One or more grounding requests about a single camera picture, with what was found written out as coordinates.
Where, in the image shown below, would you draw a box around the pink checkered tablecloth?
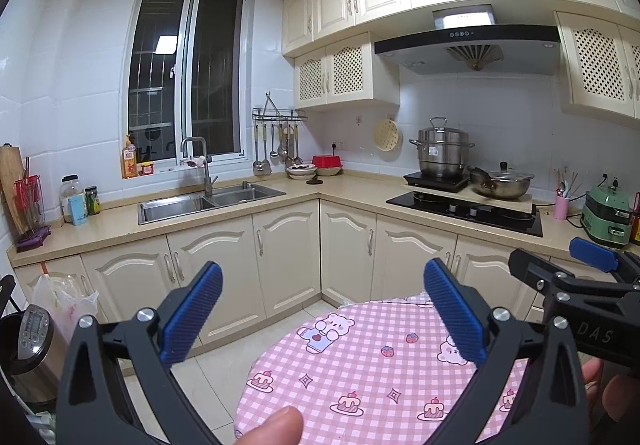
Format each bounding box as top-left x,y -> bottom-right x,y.
232,296 -> 531,445

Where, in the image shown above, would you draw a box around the glass jar with black lid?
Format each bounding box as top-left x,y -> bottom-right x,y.
59,174 -> 87,224

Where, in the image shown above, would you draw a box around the steel kitchen faucet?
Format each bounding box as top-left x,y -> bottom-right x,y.
179,136 -> 220,199

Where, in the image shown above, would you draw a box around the range hood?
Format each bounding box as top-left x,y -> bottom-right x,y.
373,5 -> 561,76

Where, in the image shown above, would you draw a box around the kitchen window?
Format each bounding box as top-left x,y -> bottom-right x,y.
126,0 -> 249,172

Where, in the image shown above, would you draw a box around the black induction cooker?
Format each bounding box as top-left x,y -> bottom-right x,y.
403,170 -> 471,191

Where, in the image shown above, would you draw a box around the utensils in holder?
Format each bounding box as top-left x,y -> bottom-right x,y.
553,167 -> 581,199

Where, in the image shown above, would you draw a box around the steel steamer pot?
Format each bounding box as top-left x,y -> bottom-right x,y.
408,117 -> 476,179

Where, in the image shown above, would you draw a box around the person's right hand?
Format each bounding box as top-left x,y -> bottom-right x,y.
582,358 -> 640,422

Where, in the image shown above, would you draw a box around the blue carton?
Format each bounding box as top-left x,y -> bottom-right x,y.
67,195 -> 90,226

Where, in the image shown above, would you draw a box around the cream lower kitchen cabinet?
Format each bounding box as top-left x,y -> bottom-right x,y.
10,198 -> 601,366

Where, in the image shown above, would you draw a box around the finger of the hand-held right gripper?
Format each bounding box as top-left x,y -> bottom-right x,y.
570,236 -> 640,284
508,248 -> 640,307

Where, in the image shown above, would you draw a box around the cream lattice door cabinet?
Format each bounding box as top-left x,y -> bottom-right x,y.
293,32 -> 401,111
553,10 -> 640,122

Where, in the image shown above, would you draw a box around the yellow dish soap bottle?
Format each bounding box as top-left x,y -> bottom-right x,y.
121,134 -> 140,180

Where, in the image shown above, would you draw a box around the dark jar with green label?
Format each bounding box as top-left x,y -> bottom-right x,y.
83,186 -> 102,216

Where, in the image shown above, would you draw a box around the wooden cutting board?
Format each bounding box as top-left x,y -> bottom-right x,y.
0,143 -> 31,236

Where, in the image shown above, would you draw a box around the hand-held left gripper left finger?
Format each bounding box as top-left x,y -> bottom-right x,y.
55,261 -> 224,445

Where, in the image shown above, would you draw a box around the black gas hob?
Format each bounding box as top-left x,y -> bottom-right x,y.
386,192 -> 544,238

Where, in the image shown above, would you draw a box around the green electric cooker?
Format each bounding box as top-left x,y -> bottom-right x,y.
580,182 -> 634,248

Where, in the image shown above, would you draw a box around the steel double sink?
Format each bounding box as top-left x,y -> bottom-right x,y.
138,182 -> 287,226

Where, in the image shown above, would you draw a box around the person's left hand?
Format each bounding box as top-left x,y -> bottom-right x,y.
235,407 -> 304,445

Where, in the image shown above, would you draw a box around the black folding chair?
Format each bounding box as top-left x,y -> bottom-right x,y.
0,273 -> 19,322

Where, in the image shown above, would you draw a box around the white plastic bag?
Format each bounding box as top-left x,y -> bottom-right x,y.
30,272 -> 100,344

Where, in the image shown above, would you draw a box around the wall utensil rack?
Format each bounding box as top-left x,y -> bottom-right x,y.
252,107 -> 309,122

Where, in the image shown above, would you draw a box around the steel wok with lid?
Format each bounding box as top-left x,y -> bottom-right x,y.
467,162 -> 536,201

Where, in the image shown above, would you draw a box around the steel electric pressure cooker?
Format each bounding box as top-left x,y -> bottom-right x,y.
0,303 -> 71,414

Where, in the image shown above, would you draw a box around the cream round wall trivet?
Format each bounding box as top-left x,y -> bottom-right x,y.
373,118 -> 403,152

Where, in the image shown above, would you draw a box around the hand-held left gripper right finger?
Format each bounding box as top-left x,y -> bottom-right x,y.
423,257 -> 589,445

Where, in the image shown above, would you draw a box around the purple board rack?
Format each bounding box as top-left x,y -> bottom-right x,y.
13,158 -> 53,249

